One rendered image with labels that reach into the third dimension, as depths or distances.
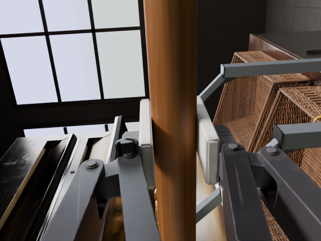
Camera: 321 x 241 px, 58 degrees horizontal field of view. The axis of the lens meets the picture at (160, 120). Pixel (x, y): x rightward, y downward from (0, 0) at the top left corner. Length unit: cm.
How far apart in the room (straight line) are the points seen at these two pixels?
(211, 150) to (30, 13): 313
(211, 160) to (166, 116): 4
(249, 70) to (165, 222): 90
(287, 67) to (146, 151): 100
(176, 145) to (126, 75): 297
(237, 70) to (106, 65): 222
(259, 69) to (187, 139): 92
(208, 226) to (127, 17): 230
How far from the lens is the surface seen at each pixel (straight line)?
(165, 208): 22
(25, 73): 338
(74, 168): 164
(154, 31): 16
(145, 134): 17
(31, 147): 194
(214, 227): 123
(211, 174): 17
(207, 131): 17
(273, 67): 111
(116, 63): 312
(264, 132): 123
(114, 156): 139
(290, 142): 65
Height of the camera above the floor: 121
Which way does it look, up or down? 1 degrees down
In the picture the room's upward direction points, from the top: 94 degrees counter-clockwise
